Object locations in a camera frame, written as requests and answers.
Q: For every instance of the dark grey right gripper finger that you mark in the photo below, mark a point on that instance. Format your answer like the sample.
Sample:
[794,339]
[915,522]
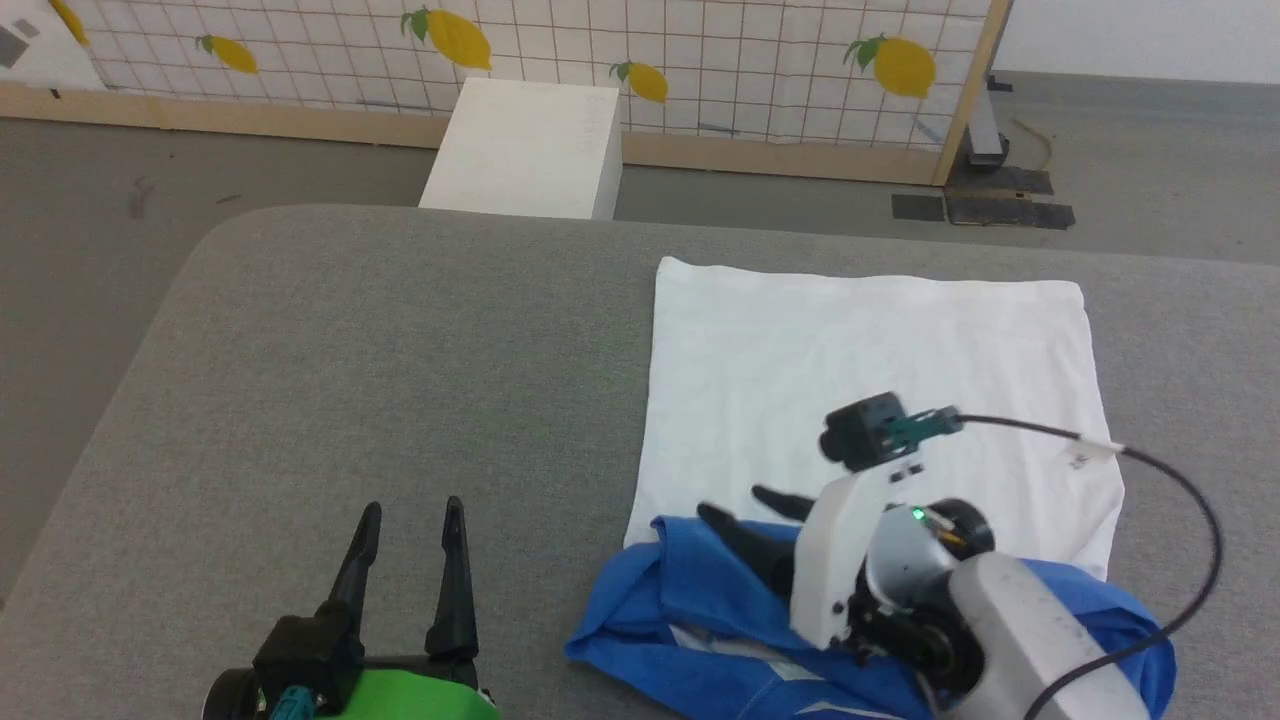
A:
[750,555]
[785,502]

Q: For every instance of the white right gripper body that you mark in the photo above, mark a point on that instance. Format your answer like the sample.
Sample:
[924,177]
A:
[835,560]

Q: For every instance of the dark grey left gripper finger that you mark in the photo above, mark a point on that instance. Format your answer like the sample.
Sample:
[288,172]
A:
[358,570]
[453,590]

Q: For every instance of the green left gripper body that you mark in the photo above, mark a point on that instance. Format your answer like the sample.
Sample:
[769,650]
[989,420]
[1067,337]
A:
[410,698]

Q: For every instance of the blue and white shirt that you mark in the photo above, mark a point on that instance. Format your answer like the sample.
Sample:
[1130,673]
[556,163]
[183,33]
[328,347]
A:
[850,340]

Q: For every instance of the large black floor mat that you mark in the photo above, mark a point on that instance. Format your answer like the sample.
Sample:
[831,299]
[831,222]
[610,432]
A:
[1005,205]

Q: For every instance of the white box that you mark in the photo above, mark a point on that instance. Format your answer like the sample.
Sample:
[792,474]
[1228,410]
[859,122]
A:
[525,150]

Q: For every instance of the lemon print tile partition panel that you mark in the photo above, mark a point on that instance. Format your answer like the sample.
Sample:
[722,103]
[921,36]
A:
[700,40]

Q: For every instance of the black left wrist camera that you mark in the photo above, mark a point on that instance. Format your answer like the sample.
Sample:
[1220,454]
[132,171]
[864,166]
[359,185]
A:
[305,655]

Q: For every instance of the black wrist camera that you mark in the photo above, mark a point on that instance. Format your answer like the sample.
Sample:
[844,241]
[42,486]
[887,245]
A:
[865,435]
[305,655]

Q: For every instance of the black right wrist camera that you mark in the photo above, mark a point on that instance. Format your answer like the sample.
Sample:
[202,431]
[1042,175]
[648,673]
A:
[865,435]

